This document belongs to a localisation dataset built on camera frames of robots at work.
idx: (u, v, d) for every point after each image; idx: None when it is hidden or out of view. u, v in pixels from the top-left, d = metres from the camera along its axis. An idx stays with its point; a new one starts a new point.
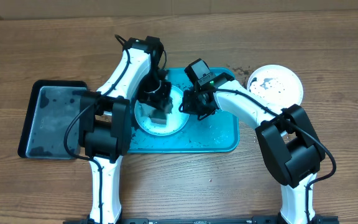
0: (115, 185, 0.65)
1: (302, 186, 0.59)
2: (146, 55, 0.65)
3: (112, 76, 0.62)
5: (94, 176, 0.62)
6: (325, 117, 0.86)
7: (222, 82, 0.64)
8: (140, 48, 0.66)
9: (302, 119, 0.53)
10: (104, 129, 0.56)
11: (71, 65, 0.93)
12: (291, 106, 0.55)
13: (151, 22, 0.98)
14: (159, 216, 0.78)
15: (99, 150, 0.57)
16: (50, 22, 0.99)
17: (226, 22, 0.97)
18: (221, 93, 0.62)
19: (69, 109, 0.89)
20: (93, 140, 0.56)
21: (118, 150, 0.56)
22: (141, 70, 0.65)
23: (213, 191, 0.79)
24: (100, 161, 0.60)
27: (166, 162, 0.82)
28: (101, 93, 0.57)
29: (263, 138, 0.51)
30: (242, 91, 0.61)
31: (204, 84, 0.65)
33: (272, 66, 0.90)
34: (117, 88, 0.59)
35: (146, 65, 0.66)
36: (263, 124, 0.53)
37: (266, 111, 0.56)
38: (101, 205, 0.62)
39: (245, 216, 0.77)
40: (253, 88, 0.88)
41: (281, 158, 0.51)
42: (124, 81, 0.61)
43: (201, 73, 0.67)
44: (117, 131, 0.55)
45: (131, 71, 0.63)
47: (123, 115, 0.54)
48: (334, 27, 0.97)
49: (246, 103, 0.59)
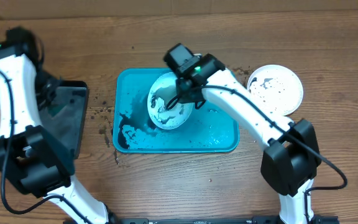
0: (84, 194, 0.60)
1: (301, 192, 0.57)
2: (21, 58, 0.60)
3: (3, 110, 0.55)
5: (60, 205, 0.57)
6: (324, 117, 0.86)
7: (209, 65, 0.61)
8: (10, 53, 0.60)
9: (309, 134, 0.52)
10: (35, 166, 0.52)
11: (71, 65, 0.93)
12: (298, 121, 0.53)
13: (150, 22, 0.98)
14: (159, 216, 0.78)
15: (46, 185, 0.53)
16: (50, 22, 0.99)
17: (226, 22, 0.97)
18: (213, 89, 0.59)
19: (68, 109, 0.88)
20: (33, 182, 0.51)
21: (64, 173, 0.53)
22: (28, 75, 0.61)
23: (212, 191, 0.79)
24: (56, 190, 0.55)
27: (166, 162, 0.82)
28: (4, 137, 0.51)
29: (273, 162, 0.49)
30: (240, 90, 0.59)
31: (187, 70, 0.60)
33: (272, 66, 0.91)
34: (18, 119, 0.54)
35: (28, 66, 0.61)
36: (273, 144, 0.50)
37: (272, 125, 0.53)
38: (85, 217, 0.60)
39: (245, 216, 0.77)
40: (253, 88, 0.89)
41: (286, 176, 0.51)
42: (20, 107, 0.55)
43: (184, 59, 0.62)
44: (51, 160, 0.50)
45: (18, 88, 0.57)
47: (46, 144, 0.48)
48: (334, 26, 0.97)
49: (245, 109, 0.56)
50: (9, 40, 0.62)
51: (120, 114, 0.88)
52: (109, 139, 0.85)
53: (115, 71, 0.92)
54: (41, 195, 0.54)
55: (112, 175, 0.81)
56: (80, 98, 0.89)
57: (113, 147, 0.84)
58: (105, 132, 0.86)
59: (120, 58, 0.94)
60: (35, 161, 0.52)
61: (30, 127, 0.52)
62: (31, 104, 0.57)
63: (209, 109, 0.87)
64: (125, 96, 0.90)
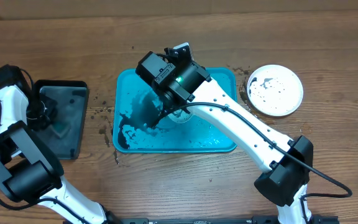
0: (78, 195, 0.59)
1: (298, 198, 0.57)
2: (13, 88, 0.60)
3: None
5: (54, 208, 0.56)
6: (325, 117, 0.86)
7: (188, 70, 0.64)
8: (4, 86, 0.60)
9: (307, 152, 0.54)
10: (21, 169, 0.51)
11: (71, 65, 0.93)
12: (297, 140, 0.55)
13: (150, 22, 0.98)
14: (159, 216, 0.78)
15: (37, 189, 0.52)
16: (50, 22, 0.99)
17: (226, 22, 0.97)
18: (202, 106, 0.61)
19: (69, 109, 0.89)
20: (22, 185, 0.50)
21: (53, 172, 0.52)
22: (19, 101, 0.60)
23: (212, 191, 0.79)
24: (50, 193, 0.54)
27: (166, 161, 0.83)
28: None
29: (277, 186, 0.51)
30: (231, 106, 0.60)
31: (164, 80, 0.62)
33: (272, 66, 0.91)
34: (4, 122, 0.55)
35: (20, 94, 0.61)
36: (276, 168, 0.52)
37: (273, 147, 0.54)
38: (82, 218, 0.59)
39: (245, 216, 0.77)
40: (253, 88, 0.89)
41: (288, 195, 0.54)
42: (7, 114, 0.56)
43: (158, 69, 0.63)
44: (36, 155, 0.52)
45: (8, 106, 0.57)
47: (29, 137, 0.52)
48: (334, 26, 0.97)
49: (240, 128, 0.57)
50: (2, 81, 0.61)
51: (120, 114, 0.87)
52: (109, 139, 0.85)
53: (115, 71, 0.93)
54: (34, 201, 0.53)
55: (112, 175, 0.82)
56: (80, 98, 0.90)
57: (113, 147, 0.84)
58: (105, 131, 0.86)
59: (120, 58, 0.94)
60: (23, 164, 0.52)
61: (13, 125, 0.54)
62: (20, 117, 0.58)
63: None
64: (125, 96, 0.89)
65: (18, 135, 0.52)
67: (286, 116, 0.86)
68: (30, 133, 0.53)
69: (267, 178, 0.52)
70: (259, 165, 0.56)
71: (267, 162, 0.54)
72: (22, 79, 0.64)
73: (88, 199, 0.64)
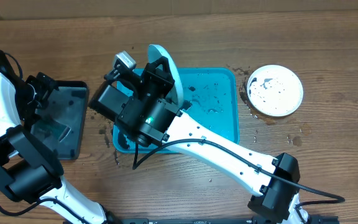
0: (78, 195, 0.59)
1: (293, 208, 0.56)
2: None
3: None
5: (54, 209, 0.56)
6: (325, 117, 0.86)
7: (156, 108, 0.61)
8: None
9: (293, 167, 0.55)
10: (22, 171, 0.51)
11: (71, 65, 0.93)
12: (280, 158, 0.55)
13: (150, 22, 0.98)
14: (159, 216, 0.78)
15: (37, 189, 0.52)
16: (50, 22, 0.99)
17: (225, 23, 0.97)
18: (179, 144, 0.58)
19: (69, 111, 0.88)
20: (22, 186, 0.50)
21: (53, 173, 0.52)
22: (7, 91, 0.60)
23: (212, 191, 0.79)
24: (50, 193, 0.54)
27: (166, 162, 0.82)
28: None
29: (271, 210, 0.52)
30: (208, 136, 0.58)
31: (129, 117, 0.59)
33: (271, 66, 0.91)
34: None
35: (7, 83, 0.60)
36: (267, 192, 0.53)
37: (259, 170, 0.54)
38: (82, 218, 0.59)
39: (245, 216, 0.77)
40: (253, 88, 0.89)
41: (285, 214, 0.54)
42: None
43: (120, 105, 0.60)
44: (36, 158, 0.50)
45: None
47: (29, 142, 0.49)
48: (334, 26, 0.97)
49: (221, 157, 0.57)
50: None
51: None
52: (109, 139, 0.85)
53: None
54: (34, 201, 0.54)
55: (112, 175, 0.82)
56: (80, 99, 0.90)
57: (113, 147, 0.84)
58: (105, 132, 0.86)
59: None
60: (23, 165, 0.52)
61: (10, 128, 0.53)
62: (12, 114, 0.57)
63: (209, 109, 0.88)
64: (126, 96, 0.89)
65: (17, 140, 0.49)
67: (286, 116, 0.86)
68: (30, 136, 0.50)
69: (260, 203, 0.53)
70: (249, 190, 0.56)
71: (257, 188, 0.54)
72: (5, 64, 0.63)
73: (87, 198, 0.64)
